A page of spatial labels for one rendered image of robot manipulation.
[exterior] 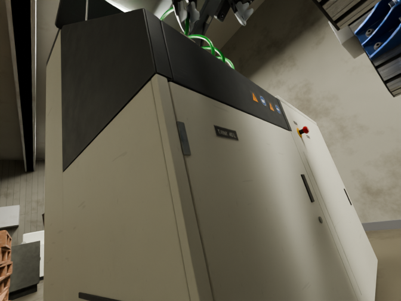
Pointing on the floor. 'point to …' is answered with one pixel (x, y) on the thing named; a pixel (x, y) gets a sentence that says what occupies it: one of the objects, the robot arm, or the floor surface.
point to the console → (336, 206)
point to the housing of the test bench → (54, 180)
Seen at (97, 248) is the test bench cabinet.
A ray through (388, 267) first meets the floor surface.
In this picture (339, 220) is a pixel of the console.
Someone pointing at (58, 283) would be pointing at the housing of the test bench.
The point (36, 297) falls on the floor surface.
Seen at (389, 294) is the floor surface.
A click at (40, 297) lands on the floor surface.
